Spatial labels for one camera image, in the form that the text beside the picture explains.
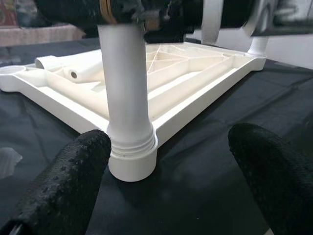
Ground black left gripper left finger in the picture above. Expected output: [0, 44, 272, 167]
[0, 129, 112, 235]

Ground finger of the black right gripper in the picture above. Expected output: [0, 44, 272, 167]
[34, 0, 117, 26]

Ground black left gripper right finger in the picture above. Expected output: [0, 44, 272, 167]
[227, 122, 313, 235]

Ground brown rubber band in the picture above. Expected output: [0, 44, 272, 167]
[100, 0, 118, 25]

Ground beige fringed cloth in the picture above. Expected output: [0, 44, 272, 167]
[0, 23, 86, 47]

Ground clear tape patch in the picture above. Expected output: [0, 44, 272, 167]
[0, 146, 23, 177]

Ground dark red patterned box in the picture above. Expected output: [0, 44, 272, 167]
[0, 0, 19, 27]

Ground black cloth cover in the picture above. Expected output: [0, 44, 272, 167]
[0, 36, 313, 235]

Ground white plastic table top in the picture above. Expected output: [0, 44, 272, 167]
[0, 41, 267, 183]

